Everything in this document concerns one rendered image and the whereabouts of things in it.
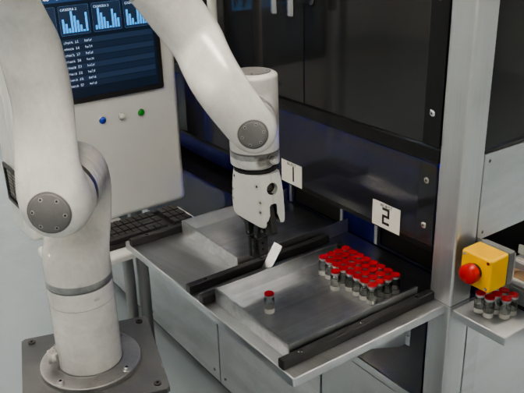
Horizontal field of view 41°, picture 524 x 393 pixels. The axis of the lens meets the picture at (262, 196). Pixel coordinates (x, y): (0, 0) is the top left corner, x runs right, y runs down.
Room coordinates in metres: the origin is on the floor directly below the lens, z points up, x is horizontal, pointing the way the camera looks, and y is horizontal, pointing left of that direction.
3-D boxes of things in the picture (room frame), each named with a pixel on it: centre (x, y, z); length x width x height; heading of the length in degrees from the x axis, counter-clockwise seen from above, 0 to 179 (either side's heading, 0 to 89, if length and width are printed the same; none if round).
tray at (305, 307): (1.29, -0.11, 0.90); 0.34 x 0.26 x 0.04; 125
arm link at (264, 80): (1.12, 0.01, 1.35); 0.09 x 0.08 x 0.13; 0
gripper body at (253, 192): (1.12, 0.01, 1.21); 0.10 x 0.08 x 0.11; 35
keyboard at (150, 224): (1.79, 0.39, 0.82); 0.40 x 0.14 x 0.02; 125
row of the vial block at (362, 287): (1.34, -0.18, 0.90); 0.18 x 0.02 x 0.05; 35
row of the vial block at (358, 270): (1.35, -0.20, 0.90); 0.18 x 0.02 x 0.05; 35
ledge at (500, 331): (1.23, -0.48, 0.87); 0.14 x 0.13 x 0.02; 125
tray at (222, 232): (1.63, 0.00, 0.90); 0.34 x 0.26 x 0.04; 125
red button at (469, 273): (1.19, -0.40, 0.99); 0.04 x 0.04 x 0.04; 35
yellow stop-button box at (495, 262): (1.22, -0.44, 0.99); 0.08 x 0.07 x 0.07; 125
